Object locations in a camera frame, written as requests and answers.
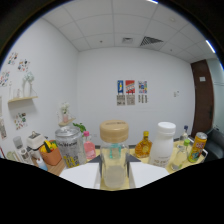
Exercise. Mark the small wooden wall shelf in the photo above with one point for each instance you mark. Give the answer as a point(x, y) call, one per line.
point(67, 122)

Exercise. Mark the white countertop appliance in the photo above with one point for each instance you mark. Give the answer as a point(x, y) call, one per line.
point(36, 140)

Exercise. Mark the small light blue bottle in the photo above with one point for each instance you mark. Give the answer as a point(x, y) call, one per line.
point(41, 165)

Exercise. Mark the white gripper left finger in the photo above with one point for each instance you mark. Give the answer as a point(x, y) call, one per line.
point(81, 175)

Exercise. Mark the green potted plant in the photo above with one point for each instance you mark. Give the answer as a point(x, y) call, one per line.
point(80, 127)

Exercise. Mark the pink liquid bottle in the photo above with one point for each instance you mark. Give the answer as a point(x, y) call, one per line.
point(89, 148)

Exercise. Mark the ceiling air vent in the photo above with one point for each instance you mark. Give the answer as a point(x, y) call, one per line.
point(151, 40)

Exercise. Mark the pink vase with flowers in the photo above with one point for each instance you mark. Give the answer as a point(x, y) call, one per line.
point(65, 113)

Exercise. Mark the white vase with flowers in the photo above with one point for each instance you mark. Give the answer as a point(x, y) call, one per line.
point(28, 83)

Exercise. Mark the glass jar with wooden lid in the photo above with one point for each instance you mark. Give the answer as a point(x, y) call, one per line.
point(114, 133)

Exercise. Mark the large yellow cartoon can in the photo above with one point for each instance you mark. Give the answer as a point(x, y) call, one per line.
point(197, 148)

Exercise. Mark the clear bottle with blue cap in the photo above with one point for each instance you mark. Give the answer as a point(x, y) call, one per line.
point(184, 134)

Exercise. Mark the large white milk bottle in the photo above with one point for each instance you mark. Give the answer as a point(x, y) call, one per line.
point(162, 146)

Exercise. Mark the small teal bottle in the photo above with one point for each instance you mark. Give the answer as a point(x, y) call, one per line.
point(115, 150)

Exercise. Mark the orange pot with utensils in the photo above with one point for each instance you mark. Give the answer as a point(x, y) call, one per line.
point(50, 155)

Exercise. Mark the brown door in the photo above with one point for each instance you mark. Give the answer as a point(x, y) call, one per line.
point(201, 96)

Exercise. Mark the large black yellow can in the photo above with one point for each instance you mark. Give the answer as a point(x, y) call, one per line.
point(70, 148)

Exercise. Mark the multicolour wall poster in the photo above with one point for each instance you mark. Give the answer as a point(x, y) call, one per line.
point(142, 90)

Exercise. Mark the clear bottle with green cap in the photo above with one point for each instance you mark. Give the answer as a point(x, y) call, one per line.
point(180, 156)

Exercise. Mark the blue yellow wall poster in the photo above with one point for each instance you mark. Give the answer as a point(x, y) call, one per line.
point(120, 91)

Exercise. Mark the red wall poster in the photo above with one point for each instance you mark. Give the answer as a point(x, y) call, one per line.
point(130, 91)

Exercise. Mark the amber syrup bottle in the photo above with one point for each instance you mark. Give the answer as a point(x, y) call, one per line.
point(143, 148)

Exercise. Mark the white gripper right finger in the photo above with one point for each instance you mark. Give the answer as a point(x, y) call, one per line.
point(146, 174)

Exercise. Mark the black sofa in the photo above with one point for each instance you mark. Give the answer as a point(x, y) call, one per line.
point(215, 143)

